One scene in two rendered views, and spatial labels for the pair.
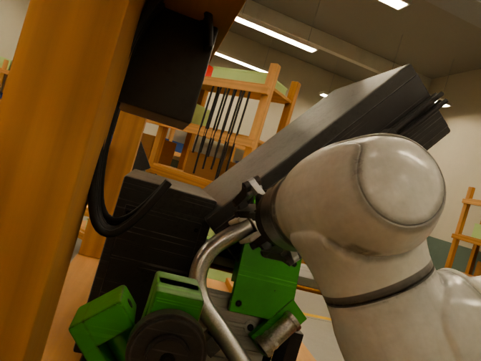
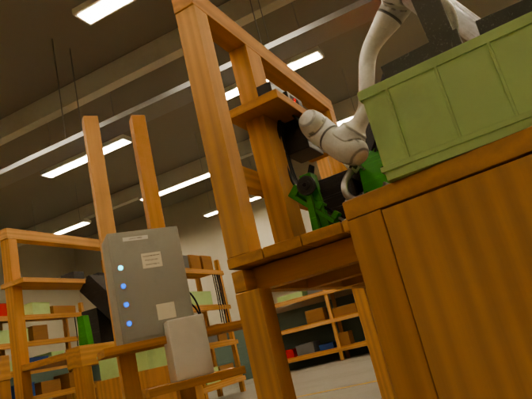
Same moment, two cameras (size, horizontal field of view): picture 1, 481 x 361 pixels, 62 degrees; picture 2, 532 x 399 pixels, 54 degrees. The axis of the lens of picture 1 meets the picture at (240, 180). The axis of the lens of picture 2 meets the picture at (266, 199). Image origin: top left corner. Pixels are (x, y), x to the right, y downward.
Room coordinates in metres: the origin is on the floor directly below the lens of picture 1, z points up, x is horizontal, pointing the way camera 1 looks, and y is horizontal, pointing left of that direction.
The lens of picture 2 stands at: (-1.24, -1.02, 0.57)
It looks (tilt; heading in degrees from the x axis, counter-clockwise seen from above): 15 degrees up; 38
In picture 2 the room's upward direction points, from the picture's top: 14 degrees counter-clockwise
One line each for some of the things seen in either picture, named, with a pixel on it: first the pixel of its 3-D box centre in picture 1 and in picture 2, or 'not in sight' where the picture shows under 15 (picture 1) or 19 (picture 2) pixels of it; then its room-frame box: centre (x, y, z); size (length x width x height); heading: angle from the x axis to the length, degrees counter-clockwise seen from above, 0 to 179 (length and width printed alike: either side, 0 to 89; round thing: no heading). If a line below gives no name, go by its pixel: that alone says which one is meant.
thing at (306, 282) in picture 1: (256, 264); not in sight; (0.92, -0.09, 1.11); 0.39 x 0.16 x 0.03; 102
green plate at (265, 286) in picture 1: (266, 253); (374, 172); (0.76, -0.09, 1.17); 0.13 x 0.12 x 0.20; 12
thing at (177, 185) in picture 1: (149, 255); (352, 214); (0.90, 0.15, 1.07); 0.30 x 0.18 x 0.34; 12
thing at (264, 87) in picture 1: (163, 164); not in sight; (4.19, 0.82, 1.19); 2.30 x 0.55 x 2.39; 57
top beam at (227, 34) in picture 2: not in sight; (271, 68); (0.76, 0.28, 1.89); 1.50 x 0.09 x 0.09; 12
